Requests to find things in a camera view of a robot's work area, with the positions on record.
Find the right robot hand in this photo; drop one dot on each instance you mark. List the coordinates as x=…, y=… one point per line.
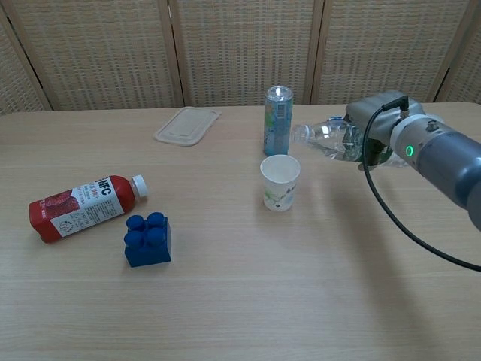
x=379, y=113

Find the clear water bottle green label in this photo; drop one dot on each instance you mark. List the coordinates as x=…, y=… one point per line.
x=327, y=139

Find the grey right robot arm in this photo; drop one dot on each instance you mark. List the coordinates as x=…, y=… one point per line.
x=447, y=158

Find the white paper cup floral print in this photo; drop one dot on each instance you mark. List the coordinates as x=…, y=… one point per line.
x=279, y=192

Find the light blue drink can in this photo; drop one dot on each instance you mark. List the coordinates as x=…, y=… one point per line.
x=277, y=128

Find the woven bamboo folding screen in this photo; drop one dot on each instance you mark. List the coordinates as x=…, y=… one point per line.
x=240, y=49

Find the beige container lid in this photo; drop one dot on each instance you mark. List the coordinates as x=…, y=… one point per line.
x=188, y=126

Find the blue toy building block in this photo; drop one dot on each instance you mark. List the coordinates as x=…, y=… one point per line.
x=148, y=248

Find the red juice bottle white cap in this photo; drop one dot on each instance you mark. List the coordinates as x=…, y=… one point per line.
x=75, y=208

